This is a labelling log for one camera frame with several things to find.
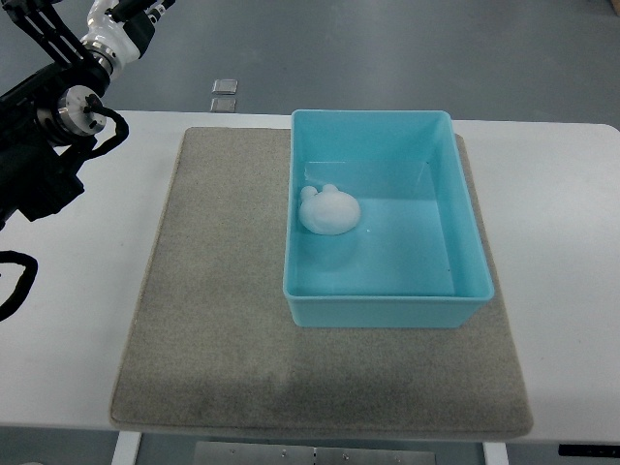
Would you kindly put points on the grey felt mat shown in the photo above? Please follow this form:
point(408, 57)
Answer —
point(213, 348)

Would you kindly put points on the white right table leg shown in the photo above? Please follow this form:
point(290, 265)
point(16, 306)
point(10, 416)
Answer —
point(495, 454)

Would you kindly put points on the white left table leg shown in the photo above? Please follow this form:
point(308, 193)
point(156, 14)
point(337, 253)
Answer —
point(126, 449)

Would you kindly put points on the lower metal floor plate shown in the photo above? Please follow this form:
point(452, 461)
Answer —
point(223, 105)

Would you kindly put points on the white rabbit-shaped toy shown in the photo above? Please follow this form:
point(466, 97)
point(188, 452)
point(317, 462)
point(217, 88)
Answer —
point(329, 211)

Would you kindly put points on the black table control panel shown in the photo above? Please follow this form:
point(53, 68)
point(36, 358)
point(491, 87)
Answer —
point(597, 451)

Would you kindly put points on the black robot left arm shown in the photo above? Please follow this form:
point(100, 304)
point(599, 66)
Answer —
point(53, 121)

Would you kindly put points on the white table leg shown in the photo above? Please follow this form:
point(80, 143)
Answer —
point(126, 449)
point(495, 454)

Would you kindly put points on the blue plastic box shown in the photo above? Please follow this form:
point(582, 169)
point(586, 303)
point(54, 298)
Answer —
point(416, 256)

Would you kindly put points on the grey metal table base plate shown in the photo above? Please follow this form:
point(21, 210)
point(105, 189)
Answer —
point(240, 453)

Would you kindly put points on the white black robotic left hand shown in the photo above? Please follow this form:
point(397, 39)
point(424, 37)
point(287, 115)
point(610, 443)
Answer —
point(119, 32)

